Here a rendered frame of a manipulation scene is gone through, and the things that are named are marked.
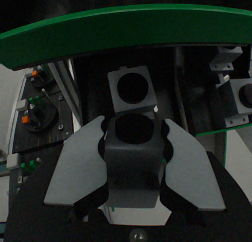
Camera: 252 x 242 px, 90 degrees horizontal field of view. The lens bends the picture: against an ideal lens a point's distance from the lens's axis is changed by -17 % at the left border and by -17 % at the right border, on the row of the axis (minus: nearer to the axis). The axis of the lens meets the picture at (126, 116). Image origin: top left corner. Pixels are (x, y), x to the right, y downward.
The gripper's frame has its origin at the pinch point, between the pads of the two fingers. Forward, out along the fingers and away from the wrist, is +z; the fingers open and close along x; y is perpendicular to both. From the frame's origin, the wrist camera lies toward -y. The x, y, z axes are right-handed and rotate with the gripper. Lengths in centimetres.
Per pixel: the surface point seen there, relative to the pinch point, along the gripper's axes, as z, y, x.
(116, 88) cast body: 3.7, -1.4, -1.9
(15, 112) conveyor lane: 39, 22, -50
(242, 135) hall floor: 113, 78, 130
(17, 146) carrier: 23, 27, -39
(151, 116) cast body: 4.8, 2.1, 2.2
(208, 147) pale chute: 17.1, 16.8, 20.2
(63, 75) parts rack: 7.7, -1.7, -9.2
